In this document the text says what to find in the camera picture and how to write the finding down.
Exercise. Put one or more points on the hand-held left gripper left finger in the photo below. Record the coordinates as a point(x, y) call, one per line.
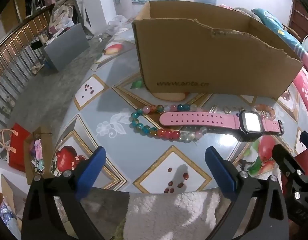
point(91, 170)

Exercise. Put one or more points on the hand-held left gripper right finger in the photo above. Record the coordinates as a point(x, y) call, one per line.
point(219, 170)

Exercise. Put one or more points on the brown cardboard box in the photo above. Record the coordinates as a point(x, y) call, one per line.
point(194, 55)

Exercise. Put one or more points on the pink floral blanket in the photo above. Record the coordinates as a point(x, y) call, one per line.
point(306, 87)

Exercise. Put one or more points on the brown paper bag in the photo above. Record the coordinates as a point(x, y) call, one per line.
point(28, 157)

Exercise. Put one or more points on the white green fluffy rug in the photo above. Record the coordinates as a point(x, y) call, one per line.
point(169, 215)

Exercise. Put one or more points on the fruit print vinyl mat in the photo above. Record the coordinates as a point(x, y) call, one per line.
point(114, 100)

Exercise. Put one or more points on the red paper bag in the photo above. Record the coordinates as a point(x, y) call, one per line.
point(18, 152)

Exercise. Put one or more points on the small cardboard carton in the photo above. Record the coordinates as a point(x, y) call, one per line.
point(8, 195)

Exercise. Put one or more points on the teal cartoon pillow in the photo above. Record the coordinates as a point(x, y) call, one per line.
point(276, 22)

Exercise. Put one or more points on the grey cabinet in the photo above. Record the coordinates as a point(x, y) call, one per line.
point(66, 47)

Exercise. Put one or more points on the brown wooden door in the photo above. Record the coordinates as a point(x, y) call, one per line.
point(303, 15)

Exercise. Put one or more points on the metal stair railing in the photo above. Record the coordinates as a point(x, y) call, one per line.
point(8, 55)

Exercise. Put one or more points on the grey brown fuzzy blanket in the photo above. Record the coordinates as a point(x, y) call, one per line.
point(240, 11)

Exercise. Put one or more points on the white plastic bag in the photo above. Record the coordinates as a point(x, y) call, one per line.
point(116, 23)

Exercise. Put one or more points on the pile of pale clothes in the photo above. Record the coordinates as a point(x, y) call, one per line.
point(62, 12)

